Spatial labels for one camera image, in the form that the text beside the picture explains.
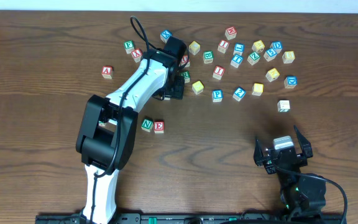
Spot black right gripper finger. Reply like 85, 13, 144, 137
254, 138, 264, 166
293, 125, 313, 158

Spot green R wooden block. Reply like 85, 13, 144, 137
180, 71, 190, 83

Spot red i block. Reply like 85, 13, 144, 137
218, 40, 229, 54
213, 65, 226, 80

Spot green N wooden block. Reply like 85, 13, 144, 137
141, 118, 154, 132

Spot red E wooden block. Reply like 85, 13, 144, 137
154, 121, 165, 133

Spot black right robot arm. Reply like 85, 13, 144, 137
254, 128, 326, 220

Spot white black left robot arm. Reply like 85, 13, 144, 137
76, 37, 186, 223

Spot red U block upper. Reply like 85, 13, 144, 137
180, 55, 190, 68

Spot blue X wooden block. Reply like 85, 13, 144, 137
160, 30, 172, 44

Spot yellow block upper middle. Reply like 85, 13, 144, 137
189, 41, 201, 55

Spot green B wooden block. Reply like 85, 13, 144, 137
203, 50, 214, 63

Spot red X wooden block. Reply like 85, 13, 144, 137
131, 49, 143, 63

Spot green 7 wooden block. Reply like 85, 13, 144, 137
277, 100, 291, 113

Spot yellow block lower middle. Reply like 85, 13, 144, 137
192, 80, 204, 95

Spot green F wooden block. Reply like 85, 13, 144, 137
124, 40, 135, 54

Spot red H wooden block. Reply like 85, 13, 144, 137
225, 26, 237, 40

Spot blue T wooden block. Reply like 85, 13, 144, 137
231, 54, 244, 68

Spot blue P wooden block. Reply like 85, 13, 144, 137
212, 90, 223, 103

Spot blue L wooden block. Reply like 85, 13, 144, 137
233, 43, 245, 55

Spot blue 2 wooden block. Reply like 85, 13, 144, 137
232, 87, 246, 101

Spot blue D block near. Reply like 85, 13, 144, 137
284, 76, 298, 89

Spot blue d block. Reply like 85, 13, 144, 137
270, 41, 283, 54
284, 76, 298, 89

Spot yellow S wooden block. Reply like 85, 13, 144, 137
252, 83, 264, 96

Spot red A wooden block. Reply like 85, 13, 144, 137
101, 66, 114, 79

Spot yellow block with picture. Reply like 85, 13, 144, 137
265, 68, 280, 82

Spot green Z wooden block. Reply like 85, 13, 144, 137
247, 52, 260, 65

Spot yellow block near Z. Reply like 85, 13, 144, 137
252, 40, 265, 54

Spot yellow 8 wooden block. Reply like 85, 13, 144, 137
282, 51, 295, 64

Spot blue 5 wooden block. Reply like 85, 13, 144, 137
264, 48, 277, 62

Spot blue D block far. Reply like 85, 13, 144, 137
270, 41, 283, 54

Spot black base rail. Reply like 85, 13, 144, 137
35, 212, 343, 224

